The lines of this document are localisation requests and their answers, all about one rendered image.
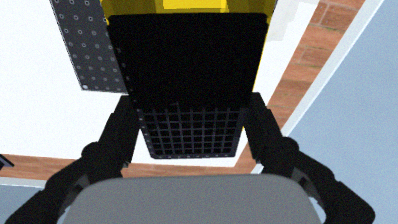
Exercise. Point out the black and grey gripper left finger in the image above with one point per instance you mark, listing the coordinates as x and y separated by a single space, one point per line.
100 160

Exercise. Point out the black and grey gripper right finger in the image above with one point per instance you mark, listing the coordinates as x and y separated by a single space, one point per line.
280 155

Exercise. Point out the yellow open-top bin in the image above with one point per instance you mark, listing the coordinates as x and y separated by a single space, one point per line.
122 7

